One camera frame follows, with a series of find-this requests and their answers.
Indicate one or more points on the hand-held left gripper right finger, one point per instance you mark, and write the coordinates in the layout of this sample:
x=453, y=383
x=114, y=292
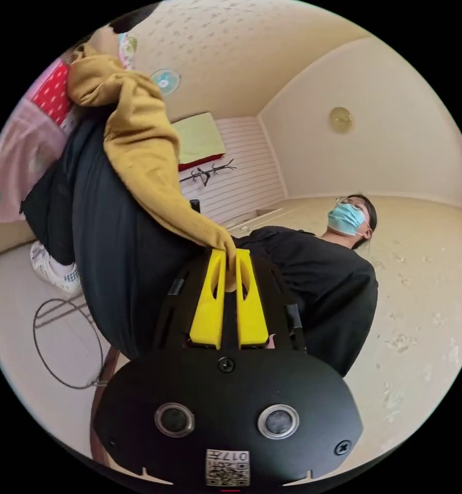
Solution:
x=252, y=320

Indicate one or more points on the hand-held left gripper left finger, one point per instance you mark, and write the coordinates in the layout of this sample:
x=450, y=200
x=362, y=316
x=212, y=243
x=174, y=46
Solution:
x=206, y=316

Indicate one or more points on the yellow long sleeve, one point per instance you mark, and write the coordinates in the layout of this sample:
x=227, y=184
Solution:
x=142, y=150

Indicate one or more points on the green curtain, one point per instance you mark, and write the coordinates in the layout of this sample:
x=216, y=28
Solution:
x=198, y=139

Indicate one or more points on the round golden ceiling lamp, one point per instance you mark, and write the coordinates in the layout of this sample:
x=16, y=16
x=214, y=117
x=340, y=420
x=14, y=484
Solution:
x=340, y=119

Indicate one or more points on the bed with pink patchwork quilt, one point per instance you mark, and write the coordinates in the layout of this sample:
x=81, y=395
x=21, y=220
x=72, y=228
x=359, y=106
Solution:
x=20, y=150

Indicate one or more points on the black branch-shaped wall hook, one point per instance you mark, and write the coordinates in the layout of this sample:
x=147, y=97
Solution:
x=204, y=175

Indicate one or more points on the wall fan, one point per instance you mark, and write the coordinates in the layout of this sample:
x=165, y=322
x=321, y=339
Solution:
x=165, y=81

